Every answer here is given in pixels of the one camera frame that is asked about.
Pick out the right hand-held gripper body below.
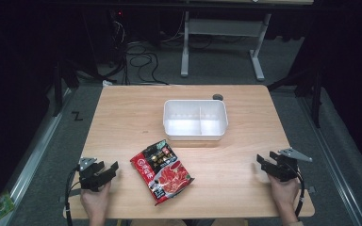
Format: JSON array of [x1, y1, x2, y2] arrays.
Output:
[[270, 147, 313, 183]]

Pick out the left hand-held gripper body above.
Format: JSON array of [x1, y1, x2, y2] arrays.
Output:
[[77, 156, 106, 193]]

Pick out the red and black snack packet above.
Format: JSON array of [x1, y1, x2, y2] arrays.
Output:
[[129, 138, 195, 207]]

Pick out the white divided plastic container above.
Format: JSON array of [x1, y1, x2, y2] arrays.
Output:
[[162, 99, 229, 141]]

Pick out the person's left hand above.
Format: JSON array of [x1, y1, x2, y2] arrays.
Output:
[[79, 180, 112, 219]]

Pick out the person's right hand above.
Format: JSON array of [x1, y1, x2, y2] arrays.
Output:
[[268, 173, 301, 215]]

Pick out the black metal stand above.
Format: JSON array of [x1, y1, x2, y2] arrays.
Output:
[[52, 59, 80, 118], [266, 67, 325, 129]]

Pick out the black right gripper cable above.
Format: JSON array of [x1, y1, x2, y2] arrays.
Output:
[[290, 163, 306, 218]]

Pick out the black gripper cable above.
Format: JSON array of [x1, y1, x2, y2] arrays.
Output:
[[290, 163, 306, 218], [63, 165, 81, 226]]

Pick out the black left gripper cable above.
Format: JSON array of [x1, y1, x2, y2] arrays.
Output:
[[63, 165, 81, 226]]

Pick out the grey metal floor rail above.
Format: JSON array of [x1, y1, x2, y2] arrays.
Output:
[[0, 88, 76, 226], [298, 95, 362, 226]]

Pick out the black floor cables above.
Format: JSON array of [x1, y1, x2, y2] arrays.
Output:
[[107, 18, 171, 87]]

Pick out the white metal desk frame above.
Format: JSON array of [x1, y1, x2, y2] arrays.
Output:
[[180, 10, 273, 82]]

